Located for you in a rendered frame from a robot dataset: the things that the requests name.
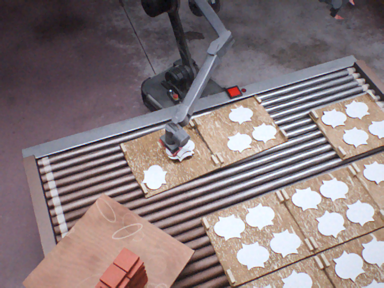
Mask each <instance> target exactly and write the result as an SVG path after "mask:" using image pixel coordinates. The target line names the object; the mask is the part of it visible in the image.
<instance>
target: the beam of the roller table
mask: <svg viewBox="0 0 384 288"><path fill-rule="evenodd" d="M355 61H357V59H356V58H355V57H354V56H353V55H350V56H347V57H343V58H340V59H336V60H333V61H330V62H326V63H322V64H319V65H315V66H312V67H308V68H305V69H302V70H298V71H294V72H291V73H287V74H284V75H280V76H277V77H274V78H270V79H266V80H263V81H259V82H256V83H252V84H249V85H246V86H242V87H239V89H240V91H241V89H246V92H245V93H243V92H242V94H243V95H242V96H241V97H238V98H234V99H230V97H229V96H228V94H227V92H226V91H224V92H221V93H218V94H214V95H210V96H207V97H203V98H200V99H199V100H198V102H197V104H196V106H195V108H194V111H193V113H192V115H193V114H196V113H200V112H203V111H206V110H210V109H214V108H216V107H220V106H224V105H227V104H230V103H234V102H237V101H241V100H243V99H247V98H251V97H254V96H255V95H261V94H264V93H268V92H271V91H274V90H278V89H281V88H284V87H288V86H291V85H295V84H298V83H301V82H305V81H309V80H311V79H315V78H319V77H322V76H325V75H329V74H332V73H336V72H339V71H342V70H345V69H348V68H352V66H353V64H354V62H355ZM179 106H180V105H176V106H172V107H168V108H165V109H162V110H158V111H154V112H152V113H148V114H144V115H140V116H137V117H134V118H130V119H126V120H124V121H120V122H116V123H112V124H109V125H106V126H102V127H98V128H96V129H92V130H88V131H84V132H81V133H78V134H74V135H70V136H68V137H64V138H60V139H56V140H53V141H50V142H46V143H42V144H40V145H36V146H32V147H28V148H25V149H22V150H21V151H22V156H23V158H25V157H29V156H31V155H34V156H35V158H36V160H40V159H42V158H45V157H51V156H54V155H57V154H60V153H64V152H67V151H70V150H74V149H78V148H80V147H84V146H88V145H92V144H94V143H98V142H102V141H105V140H108V139H112V138H115V137H118V136H122V135H125V134H128V133H132V132H135V131H138V130H142V129H146V128H148V127H152V126H156V125H160V124H162V123H166V122H170V121H171V119H172V118H173V116H174V114H175V112H176V110H177V108H179Z"/></svg>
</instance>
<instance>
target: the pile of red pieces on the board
mask: <svg viewBox="0 0 384 288"><path fill-rule="evenodd" d="M143 264H144V261H142V260H141V259H140V258H139V256H137V255H136V254H134V253H133V252H132V251H130V250H128V249H127V248H125V247H124V248H123V249H122V251H121V252H120V253H119V254H118V256H117V257H116V259H115V260H114V261H113V263H111V264H110V266H109V267H108V268H107V269H106V271H105V272H104V273H103V274H102V276H101V277H100V281H99V282H98V283H97V285H96V286H95V288H143V287H144V286H145V284H146V283H147V282H148V278H147V273H146V270H145V266H144V265H143Z"/></svg>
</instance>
